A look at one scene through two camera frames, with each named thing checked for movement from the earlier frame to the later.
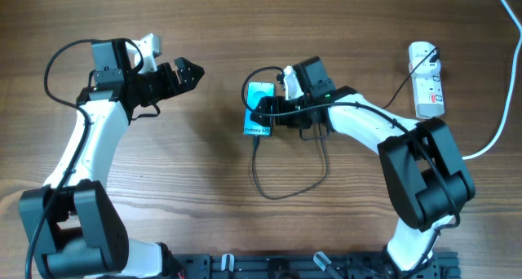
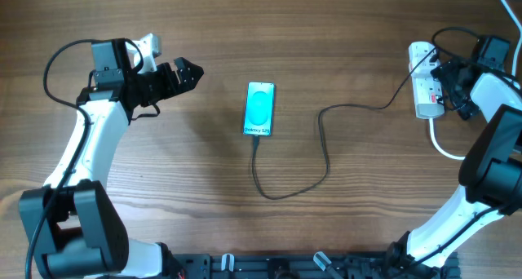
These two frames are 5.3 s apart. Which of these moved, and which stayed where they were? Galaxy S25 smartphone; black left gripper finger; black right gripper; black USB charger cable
Moved: black right gripper
Stayed: Galaxy S25 smartphone; black USB charger cable; black left gripper finger
